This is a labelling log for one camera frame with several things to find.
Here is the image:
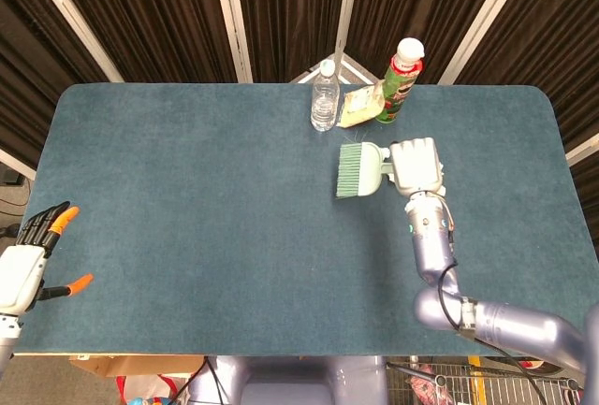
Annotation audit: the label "small mint green hand broom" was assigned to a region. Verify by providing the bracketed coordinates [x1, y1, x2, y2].
[335, 140, 395, 200]

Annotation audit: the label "blue table cover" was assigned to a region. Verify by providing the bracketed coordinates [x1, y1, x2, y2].
[13, 81, 599, 359]

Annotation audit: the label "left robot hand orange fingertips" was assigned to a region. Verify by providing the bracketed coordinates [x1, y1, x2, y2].
[0, 201, 95, 317]

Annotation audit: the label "brown cardboard box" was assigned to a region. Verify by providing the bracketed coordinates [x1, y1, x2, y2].
[68, 354, 207, 378]

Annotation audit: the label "metal wire cart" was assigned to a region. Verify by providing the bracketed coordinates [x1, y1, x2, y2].
[386, 355, 586, 405]

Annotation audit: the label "clear plastic water bottle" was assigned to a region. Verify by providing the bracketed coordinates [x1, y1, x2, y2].
[310, 59, 340, 134]

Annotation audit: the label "yellowish snack bag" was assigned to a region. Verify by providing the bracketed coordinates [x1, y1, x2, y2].
[337, 84, 387, 129]

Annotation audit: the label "green Pringles can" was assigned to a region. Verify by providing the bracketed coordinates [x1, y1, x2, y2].
[373, 56, 425, 125]

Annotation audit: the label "white frame base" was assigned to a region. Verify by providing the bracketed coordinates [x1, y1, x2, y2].
[288, 51, 378, 86]

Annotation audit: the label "white frame post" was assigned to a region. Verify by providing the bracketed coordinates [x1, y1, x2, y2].
[210, 0, 255, 84]
[334, 0, 364, 58]
[21, 0, 125, 83]
[437, 0, 530, 86]

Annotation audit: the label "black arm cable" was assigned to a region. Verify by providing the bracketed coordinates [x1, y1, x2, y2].
[438, 257, 548, 405]

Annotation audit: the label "right robot hand white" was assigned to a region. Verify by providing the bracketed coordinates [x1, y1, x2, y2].
[382, 137, 446, 198]

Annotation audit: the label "white frame bar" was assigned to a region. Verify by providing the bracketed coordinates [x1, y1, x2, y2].
[564, 136, 599, 166]
[0, 147, 37, 181]

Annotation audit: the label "red white plastic bag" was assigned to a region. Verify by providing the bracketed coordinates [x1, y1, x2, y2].
[115, 374, 182, 405]

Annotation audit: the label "red patterned package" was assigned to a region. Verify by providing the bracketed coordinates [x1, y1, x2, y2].
[405, 362, 442, 405]

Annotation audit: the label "grey robot torso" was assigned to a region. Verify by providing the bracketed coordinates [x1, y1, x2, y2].
[186, 355, 389, 405]

